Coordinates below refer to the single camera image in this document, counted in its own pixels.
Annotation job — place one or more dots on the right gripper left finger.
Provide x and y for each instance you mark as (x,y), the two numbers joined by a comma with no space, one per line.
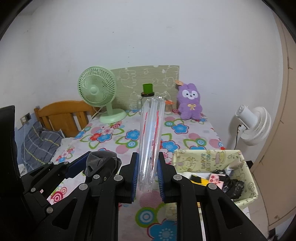
(128,185)

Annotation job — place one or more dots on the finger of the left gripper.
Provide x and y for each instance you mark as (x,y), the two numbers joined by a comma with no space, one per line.
(77,166)
(101,169)

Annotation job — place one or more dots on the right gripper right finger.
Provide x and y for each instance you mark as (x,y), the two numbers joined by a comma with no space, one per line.
(169,188)

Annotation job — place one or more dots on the grey drawstring pouch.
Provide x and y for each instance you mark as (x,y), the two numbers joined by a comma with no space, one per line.
(100,154)

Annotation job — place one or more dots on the clear plastic bag red print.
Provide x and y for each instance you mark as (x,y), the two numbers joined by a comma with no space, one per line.
(151,120)

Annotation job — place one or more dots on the yellow patterned storage box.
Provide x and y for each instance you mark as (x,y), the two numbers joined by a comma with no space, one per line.
(208,161)

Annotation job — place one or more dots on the blue plaid bedding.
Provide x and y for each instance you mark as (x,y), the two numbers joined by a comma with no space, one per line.
(39,146)

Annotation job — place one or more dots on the floral tablecloth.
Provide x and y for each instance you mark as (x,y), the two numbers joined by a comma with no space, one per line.
(145,218)

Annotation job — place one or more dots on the pink small item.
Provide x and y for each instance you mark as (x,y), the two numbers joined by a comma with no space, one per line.
(217,179)

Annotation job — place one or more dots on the wooden bed headboard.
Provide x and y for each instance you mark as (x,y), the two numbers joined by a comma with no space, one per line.
(69,116)

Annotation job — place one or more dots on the cotton swab container orange lid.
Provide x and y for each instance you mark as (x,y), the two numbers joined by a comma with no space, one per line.
(168,106)

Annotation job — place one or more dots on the black plastic bag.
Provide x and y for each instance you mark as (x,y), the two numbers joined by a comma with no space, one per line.
(233,188)

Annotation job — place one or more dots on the glass jar black lid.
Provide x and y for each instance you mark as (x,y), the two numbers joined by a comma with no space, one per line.
(143,98)

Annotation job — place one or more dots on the purple plush bunny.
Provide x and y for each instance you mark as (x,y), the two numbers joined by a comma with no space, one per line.
(188,98)

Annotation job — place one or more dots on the green desk fan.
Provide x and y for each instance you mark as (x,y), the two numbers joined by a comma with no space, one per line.
(97,87)

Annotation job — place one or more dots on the green cup on jar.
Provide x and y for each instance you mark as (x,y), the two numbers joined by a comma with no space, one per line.
(147,88)

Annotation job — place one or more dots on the white standing fan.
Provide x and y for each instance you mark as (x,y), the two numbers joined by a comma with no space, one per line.
(255,124)

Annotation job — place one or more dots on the beige door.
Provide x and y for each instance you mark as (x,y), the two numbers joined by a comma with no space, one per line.
(274,169)

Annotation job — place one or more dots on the wall power socket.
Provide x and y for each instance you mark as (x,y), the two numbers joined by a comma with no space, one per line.
(25,118)

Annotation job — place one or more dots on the green patterned wall board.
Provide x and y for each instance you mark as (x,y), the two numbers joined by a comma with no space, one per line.
(130,81)

